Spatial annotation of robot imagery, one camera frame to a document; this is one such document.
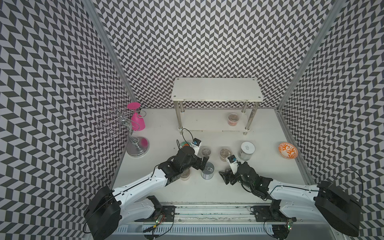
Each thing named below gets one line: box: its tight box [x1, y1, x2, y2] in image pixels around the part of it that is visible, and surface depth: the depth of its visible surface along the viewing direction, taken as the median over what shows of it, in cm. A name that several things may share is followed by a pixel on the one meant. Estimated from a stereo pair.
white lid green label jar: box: [238, 141, 256, 161], surface depth 88 cm
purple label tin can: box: [200, 161, 215, 180], surface depth 82 cm
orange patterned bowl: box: [278, 142, 299, 160], surface depth 95 cm
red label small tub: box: [227, 113, 240, 127], surface depth 101 cm
